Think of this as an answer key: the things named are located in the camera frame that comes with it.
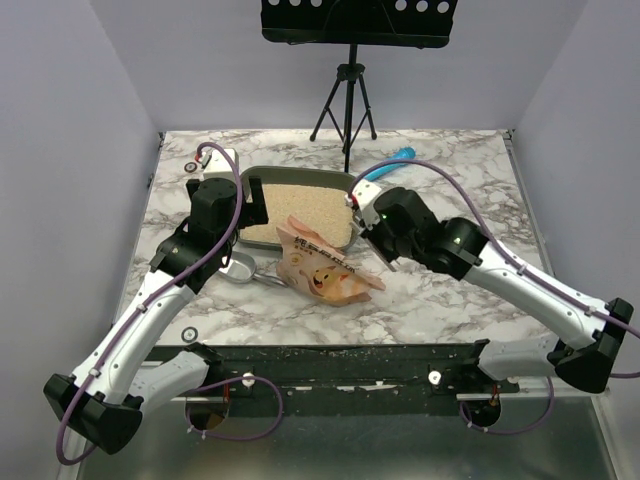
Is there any silver metal scoop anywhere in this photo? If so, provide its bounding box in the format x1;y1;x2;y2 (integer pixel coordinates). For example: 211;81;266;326
218;252;287;287

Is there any pink cat litter bag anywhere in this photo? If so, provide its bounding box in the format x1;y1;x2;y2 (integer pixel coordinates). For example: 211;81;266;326
276;216;386;306

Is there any grey bag clip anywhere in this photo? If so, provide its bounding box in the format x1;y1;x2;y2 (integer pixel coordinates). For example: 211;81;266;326
363;234;397;272

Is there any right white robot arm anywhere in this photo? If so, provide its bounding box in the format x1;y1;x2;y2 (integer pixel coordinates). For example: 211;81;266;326
348;182;633;394

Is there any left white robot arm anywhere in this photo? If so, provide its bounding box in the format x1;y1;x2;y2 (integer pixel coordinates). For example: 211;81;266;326
43;177;267;455

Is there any grey plastic litter box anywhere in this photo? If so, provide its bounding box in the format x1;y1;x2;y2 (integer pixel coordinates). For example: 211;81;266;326
239;166;356;252

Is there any beige litter in box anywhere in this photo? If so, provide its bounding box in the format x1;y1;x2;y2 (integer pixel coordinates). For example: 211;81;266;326
241;184;352;248

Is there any brown poker chip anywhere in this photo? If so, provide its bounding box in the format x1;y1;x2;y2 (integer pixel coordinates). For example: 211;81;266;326
184;162;198;173

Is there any blue cylindrical flashlight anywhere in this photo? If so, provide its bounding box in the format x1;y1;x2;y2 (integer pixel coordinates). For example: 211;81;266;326
367;146;418;184

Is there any black music stand tripod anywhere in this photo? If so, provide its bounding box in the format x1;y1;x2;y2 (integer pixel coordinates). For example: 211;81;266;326
260;0;458;172

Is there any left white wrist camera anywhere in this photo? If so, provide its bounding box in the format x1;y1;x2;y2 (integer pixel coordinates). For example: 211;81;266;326
200;149;235;181

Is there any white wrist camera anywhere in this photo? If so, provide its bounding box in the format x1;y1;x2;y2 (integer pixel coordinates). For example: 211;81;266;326
345;180;383;229
200;149;235;181

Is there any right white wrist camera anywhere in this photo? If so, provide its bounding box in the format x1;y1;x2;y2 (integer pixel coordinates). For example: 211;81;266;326
345;180;383;229

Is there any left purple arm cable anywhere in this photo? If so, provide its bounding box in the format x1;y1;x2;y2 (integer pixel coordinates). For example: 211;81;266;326
55;142;246;466

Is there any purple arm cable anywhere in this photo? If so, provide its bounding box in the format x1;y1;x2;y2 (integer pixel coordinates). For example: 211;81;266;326
55;142;246;466
348;160;640;379

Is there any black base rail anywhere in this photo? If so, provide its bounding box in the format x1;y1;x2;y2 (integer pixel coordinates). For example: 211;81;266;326
186;341;504;420

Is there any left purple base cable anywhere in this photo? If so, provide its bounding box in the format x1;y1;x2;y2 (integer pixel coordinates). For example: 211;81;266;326
185;376;285;442

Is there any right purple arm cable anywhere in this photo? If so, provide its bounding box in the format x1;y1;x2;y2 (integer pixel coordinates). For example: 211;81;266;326
348;160;640;379

